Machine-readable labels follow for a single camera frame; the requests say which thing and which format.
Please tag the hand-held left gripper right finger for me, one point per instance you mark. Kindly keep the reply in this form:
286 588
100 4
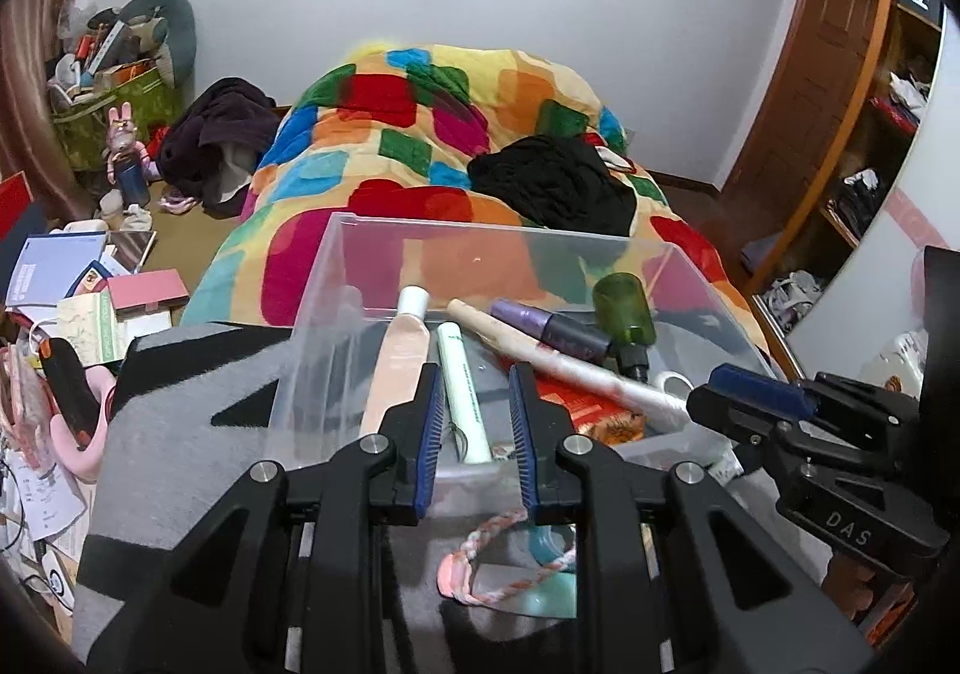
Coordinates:
525 449

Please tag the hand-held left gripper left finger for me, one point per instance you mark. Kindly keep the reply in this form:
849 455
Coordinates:
429 434

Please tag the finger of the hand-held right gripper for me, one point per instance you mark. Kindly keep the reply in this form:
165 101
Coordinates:
757 393
720 411

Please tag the white ointment tube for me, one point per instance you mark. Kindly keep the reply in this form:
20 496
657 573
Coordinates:
724 468

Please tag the slim white green tube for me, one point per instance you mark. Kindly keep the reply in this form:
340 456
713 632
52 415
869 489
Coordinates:
461 381

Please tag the white tape roll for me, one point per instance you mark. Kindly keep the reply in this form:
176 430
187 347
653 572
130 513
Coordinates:
664 381

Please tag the red tea packet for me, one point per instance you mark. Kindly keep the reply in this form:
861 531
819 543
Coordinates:
577 404

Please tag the peach cosmetic tube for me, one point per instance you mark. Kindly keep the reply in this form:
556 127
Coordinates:
397 359

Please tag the long cream cosmetic tube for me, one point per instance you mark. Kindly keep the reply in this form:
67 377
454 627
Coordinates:
570 370

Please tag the orange patterned packet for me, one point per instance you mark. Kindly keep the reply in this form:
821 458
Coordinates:
615 428

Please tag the clear plastic storage bin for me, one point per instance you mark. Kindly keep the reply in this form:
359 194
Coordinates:
337 359

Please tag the purple tube with black cap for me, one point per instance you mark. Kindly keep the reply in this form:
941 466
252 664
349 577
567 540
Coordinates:
525 318

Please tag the green plastic bottle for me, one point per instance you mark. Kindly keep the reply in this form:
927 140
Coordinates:
622 306

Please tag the teal tape roll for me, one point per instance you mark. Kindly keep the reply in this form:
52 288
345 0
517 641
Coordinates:
551 595

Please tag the white bag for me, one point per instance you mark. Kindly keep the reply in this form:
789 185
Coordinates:
795 291

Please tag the white wardrobe door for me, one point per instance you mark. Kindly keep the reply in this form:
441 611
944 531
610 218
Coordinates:
885 231

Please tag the grey black patterned blanket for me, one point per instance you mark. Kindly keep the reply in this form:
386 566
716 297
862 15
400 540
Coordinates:
187 434

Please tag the black clothing pile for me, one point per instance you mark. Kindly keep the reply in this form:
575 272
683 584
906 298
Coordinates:
555 182

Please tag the wooden wardrobe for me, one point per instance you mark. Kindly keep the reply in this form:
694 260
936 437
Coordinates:
810 81

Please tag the pink box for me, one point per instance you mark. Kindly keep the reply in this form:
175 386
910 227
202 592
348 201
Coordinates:
146 291

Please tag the colourful patchwork blanket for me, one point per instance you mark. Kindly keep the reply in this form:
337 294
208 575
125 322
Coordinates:
390 111

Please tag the green white paper packet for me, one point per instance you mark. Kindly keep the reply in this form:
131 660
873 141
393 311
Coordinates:
94 329

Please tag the dark purple clothing pile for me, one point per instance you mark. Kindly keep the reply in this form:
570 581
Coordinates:
217 119

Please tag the blue white notebook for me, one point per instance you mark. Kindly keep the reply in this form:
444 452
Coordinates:
52 261

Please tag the pink bunny toy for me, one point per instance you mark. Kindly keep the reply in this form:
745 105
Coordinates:
124 134

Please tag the green gift bag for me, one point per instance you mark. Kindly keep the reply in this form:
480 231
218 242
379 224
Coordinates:
142 100

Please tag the red box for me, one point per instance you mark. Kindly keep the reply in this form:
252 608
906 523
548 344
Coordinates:
11 201

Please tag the striped pink brown curtain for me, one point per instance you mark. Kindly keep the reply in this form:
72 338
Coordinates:
30 44

